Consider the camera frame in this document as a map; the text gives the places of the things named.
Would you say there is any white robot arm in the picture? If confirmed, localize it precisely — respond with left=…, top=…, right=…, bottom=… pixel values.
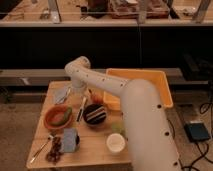
left=65, top=56, right=182, bottom=171

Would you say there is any grey folded cloth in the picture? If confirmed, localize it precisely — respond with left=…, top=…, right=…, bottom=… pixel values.
left=53, top=85, right=71, bottom=104

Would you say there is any orange toy fruit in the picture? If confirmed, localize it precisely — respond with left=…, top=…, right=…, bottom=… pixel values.
left=90, top=93, right=103, bottom=104

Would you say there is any black bowl with striped cake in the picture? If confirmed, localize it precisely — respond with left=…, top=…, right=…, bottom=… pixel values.
left=83, top=104, right=107, bottom=125

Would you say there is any orange bowl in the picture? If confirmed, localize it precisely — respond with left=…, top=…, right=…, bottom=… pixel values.
left=44, top=105, right=72, bottom=131

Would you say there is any green avocado toy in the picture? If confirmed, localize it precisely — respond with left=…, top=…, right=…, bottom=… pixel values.
left=51, top=107, right=72, bottom=126

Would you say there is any yellow plastic bin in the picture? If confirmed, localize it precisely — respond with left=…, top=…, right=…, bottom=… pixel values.
left=102, top=68, right=174, bottom=112

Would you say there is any wooden table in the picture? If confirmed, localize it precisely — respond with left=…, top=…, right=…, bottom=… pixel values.
left=26, top=81, right=131, bottom=170

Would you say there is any blue sponge block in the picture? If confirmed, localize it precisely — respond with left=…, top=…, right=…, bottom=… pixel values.
left=62, top=128, right=77, bottom=153

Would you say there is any black mug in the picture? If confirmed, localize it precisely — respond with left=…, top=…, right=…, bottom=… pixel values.
left=76, top=135, right=80, bottom=146

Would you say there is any small thin paintbrush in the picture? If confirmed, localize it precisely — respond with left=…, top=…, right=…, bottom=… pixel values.
left=30, top=134, right=54, bottom=164

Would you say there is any white cup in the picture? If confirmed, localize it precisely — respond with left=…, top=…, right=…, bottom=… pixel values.
left=106, top=133, right=126, bottom=154

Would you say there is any brown grape cluster toy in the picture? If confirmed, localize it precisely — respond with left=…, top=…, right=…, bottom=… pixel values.
left=46, top=137, right=62, bottom=164

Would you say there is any black foot pedal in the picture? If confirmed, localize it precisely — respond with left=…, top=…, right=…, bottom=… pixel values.
left=184, top=123, right=210, bottom=142

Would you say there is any black cable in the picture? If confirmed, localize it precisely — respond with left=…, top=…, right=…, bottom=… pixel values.
left=165, top=99, right=213, bottom=171

